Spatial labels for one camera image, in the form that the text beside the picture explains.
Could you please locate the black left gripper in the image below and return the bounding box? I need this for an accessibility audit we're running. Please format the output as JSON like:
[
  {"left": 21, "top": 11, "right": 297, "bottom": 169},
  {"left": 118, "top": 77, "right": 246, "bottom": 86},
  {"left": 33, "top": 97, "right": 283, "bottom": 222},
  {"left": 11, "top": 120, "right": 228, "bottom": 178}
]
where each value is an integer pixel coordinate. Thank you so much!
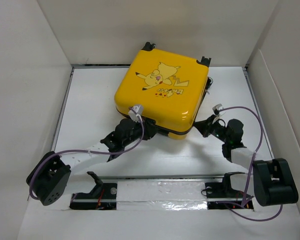
[{"left": 122, "top": 117, "right": 158, "bottom": 147}]

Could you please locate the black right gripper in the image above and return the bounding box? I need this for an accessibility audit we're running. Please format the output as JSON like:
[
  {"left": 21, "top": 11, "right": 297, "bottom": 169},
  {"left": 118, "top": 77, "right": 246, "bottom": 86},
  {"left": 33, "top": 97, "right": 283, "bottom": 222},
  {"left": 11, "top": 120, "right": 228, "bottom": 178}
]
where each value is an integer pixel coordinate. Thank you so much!
[{"left": 191, "top": 114, "right": 230, "bottom": 144}]

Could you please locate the yellow hard-shell suitcase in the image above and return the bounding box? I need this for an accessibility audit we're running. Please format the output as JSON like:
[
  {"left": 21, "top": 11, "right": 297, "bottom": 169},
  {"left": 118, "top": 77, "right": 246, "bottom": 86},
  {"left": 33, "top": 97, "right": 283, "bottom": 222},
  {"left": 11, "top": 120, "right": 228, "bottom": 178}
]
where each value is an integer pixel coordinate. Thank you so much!
[{"left": 114, "top": 42, "right": 212, "bottom": 140}]

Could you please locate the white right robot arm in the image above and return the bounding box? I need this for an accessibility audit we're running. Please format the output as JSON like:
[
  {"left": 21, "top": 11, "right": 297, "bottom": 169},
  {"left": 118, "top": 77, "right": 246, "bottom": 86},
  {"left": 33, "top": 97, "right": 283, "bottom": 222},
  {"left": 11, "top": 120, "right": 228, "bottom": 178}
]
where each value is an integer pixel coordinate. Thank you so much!
[{"left": 193, "top": 115, "right": 299, "bottom": 207}]

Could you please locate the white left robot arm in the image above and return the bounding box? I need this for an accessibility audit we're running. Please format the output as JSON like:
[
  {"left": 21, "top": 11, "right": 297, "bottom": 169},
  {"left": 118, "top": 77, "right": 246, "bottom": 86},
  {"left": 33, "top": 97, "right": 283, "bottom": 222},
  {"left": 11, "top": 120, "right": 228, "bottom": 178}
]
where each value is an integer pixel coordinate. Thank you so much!
[{"left": 26, "top": 117, "right": 158, "bottom": 206}]

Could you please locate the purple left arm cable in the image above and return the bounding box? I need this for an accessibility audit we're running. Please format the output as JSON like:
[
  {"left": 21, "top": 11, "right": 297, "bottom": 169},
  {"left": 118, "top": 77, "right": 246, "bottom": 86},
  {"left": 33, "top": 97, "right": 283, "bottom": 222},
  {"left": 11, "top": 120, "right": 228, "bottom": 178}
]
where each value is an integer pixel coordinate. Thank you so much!
[{"left": 27, "top": 107, "right": 145, "bottom": 201}]

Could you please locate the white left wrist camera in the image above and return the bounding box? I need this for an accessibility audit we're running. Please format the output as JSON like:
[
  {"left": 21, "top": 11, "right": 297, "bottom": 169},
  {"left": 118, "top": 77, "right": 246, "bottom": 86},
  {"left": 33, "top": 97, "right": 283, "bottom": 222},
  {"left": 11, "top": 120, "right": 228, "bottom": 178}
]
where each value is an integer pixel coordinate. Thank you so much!
[{"left": 128, "top": 104, "right": 144, "bottom": 123}]

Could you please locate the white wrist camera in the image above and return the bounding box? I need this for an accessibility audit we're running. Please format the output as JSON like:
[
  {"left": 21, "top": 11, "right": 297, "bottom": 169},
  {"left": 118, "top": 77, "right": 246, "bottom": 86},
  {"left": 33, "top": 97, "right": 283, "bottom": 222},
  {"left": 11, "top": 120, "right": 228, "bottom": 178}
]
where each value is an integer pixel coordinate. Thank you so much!
[
  {"left": 212, "top": 103, "right": 224, "bottom": 124},
  {"left": 128, "top": 104, "right": 144, "bottom": 123}
]

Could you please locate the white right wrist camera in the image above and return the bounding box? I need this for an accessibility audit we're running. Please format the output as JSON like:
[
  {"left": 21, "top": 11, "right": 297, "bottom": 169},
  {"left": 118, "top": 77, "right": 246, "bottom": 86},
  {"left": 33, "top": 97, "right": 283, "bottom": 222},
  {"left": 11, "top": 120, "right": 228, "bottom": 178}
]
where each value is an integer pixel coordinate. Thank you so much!
[{"left": 212, "top": 103, "right": 224, "bottom": 124}]

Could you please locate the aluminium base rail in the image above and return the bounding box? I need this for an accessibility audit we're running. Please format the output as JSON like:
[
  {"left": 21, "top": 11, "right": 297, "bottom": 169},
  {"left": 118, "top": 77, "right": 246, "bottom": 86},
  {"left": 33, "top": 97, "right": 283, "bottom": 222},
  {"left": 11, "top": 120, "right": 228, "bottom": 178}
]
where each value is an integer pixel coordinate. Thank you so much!
[{"left": 69, "top": 173, "right": 256, "bottom": 205}]

